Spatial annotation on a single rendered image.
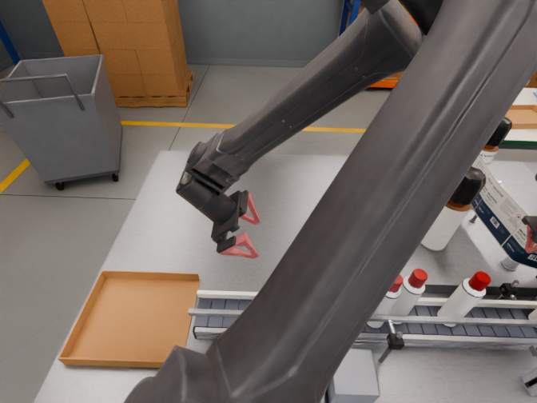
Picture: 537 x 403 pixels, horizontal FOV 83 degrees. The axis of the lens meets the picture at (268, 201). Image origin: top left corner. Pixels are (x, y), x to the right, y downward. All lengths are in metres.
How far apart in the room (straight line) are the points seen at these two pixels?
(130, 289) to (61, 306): 1.19
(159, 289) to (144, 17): 3.02
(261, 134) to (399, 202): 0.27
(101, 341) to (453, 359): 0.94
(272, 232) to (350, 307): 0.97
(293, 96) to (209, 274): 0.77
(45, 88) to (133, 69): 0.94
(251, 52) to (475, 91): 4.90
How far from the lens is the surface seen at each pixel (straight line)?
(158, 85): 3.86
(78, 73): 3.24
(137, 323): 1.00
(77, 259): 2.41
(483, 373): 1.06
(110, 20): 3.77
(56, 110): 2.53
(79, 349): 1.03
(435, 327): 1.00
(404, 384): 0.96
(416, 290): 0.82
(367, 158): 0.19
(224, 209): 0.58
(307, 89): 0.35
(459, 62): 0.20
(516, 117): 2.49
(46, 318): 2.22
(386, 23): 0.31
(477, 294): 0.89
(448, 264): 1.15
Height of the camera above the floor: 1.68
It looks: 43 degrees down
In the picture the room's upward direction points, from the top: 2 degrees clockwise
